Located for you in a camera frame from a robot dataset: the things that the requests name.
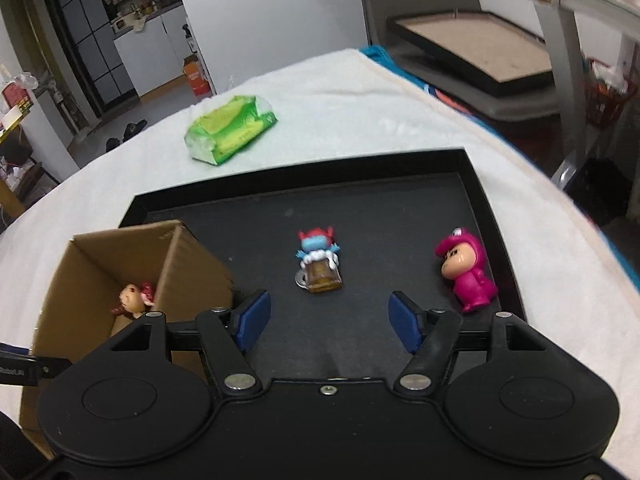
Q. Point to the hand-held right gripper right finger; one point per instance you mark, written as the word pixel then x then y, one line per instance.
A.
pixel 406 320

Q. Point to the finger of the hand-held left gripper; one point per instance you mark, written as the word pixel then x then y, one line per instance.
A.
pixel 30 371

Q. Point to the black picture frame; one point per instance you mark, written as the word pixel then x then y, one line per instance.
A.
pixel 475 45

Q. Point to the blue figurine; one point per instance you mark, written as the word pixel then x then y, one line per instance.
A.
pixel 320 262

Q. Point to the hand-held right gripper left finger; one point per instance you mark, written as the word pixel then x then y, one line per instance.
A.
pixel 252 317

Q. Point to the green tissue pack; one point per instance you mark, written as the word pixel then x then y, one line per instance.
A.
pixel 230 130

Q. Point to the white desk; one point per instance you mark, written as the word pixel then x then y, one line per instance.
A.
pixel 565 35

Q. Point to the white rack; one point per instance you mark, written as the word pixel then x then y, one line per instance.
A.
pixel 196 42

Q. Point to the black tray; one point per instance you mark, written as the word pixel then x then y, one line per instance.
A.
pixel 380 210

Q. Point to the orange carton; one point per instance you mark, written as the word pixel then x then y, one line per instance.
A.
pixel 196 76

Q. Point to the black-framed glass door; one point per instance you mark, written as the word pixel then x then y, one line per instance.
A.
pixel 85 40

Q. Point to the brown cardboard box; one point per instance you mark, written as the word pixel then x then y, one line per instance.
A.
pixel 80 285

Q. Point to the red-haired figurine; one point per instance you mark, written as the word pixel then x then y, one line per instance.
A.
pixel 132 299

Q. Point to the white cabinet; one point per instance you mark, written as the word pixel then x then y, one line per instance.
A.
pixel 155 52

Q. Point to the red basket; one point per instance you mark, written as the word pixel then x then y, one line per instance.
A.
pixel 607 92

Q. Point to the yellow wooden table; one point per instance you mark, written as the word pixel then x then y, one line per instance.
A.
pixel 12 195

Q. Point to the pink hooded figurine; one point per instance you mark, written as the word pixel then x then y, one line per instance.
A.
pixel 467 270

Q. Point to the black slipper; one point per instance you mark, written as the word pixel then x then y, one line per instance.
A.
pixel 112 143
pixel 134 127

